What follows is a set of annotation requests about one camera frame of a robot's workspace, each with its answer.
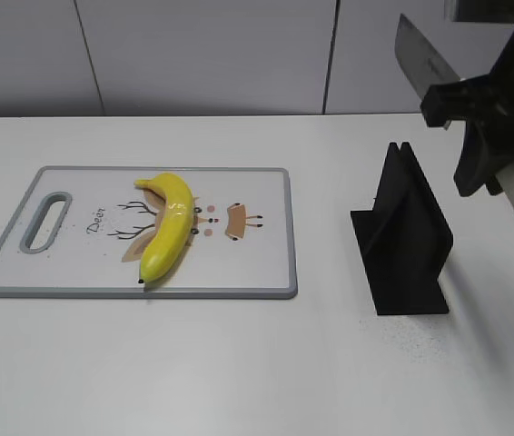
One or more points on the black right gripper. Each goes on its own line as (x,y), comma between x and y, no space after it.
(488,144)

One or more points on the cleaver knife with white handle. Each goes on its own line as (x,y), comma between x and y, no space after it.
(424,66)

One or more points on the yellow plastic banana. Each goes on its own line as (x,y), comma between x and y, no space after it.
(165,248)

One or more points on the black knife stand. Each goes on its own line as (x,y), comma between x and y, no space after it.
(404,239)

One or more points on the white grey-rimmed cutting board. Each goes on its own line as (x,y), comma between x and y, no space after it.
(80,231)

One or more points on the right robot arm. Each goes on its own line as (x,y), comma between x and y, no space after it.
(485,12)

